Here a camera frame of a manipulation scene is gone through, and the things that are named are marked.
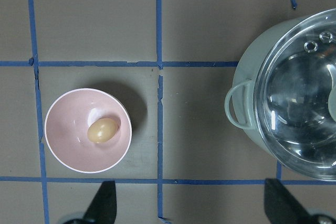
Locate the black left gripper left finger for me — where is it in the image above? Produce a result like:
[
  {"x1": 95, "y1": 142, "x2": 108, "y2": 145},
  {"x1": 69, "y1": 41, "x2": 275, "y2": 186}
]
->
[{"x1": 84, "y1": 181, "x2": 117, "y2": 222}]

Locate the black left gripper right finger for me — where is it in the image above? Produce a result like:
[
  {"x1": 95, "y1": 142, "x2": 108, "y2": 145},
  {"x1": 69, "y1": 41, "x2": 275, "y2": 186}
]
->
[{"x1": 264, "y1": 178, "x2": 311, "y2": 224}]

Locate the beige egg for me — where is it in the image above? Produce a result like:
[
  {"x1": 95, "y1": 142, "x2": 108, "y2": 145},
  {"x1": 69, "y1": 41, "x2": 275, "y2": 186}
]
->
[{"x1": 87, "y1": 118, "x2": 118, "y2": 143}]

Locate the glass pot lid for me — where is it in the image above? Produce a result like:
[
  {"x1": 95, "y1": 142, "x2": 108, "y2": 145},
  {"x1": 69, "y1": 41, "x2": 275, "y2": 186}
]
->
[{"x1": 254, "y1": 9, "x2": 335, "y2": 181}]

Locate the pale green steel pot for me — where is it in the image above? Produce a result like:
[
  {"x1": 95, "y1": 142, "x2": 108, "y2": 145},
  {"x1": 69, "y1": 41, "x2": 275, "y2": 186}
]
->
[{"x1": 224, "y1": 17, "x2": 307, "y2": 157}]

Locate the pink bowl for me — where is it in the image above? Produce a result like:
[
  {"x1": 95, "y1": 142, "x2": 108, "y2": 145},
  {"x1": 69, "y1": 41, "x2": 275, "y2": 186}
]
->
[{"x1": 44, "y1": 88, "x2": 132, "y2": 174}]

